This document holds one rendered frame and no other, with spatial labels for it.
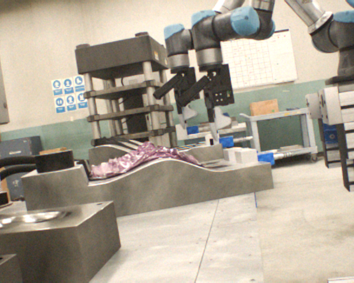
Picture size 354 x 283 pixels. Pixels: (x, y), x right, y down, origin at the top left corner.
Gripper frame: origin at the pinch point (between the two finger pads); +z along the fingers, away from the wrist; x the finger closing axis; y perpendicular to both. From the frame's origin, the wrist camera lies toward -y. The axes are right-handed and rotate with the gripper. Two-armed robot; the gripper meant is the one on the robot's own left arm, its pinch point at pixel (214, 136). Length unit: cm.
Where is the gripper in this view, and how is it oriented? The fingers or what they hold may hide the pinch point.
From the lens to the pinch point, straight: 130.2
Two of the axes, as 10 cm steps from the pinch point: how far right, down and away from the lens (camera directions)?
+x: 1.5, -0.8, 9.9
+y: 9.8, -1.4, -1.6
